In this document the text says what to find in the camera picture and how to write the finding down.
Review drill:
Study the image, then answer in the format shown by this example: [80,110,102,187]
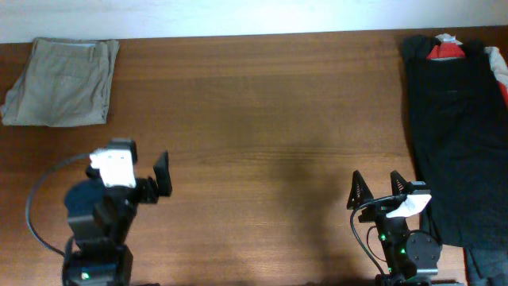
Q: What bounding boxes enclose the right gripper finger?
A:
[347,170,374,210]
[390,170,410,195]

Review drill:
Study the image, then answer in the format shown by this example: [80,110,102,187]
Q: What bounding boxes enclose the khaki shorts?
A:
[1,37,120,127]

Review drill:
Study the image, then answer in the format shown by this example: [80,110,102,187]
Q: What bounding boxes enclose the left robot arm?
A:
[62,152,172,286]

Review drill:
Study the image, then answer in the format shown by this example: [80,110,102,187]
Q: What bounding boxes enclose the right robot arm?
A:
[347,171,442,286]

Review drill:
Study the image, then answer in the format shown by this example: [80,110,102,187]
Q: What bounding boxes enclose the black garment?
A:
[402,35,507,249]

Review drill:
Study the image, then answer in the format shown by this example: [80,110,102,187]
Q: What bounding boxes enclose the blue jeans garment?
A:
[464,249,507,286]

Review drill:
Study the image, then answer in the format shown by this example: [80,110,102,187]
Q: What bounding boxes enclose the red and white garment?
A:
[426,33,507,103]

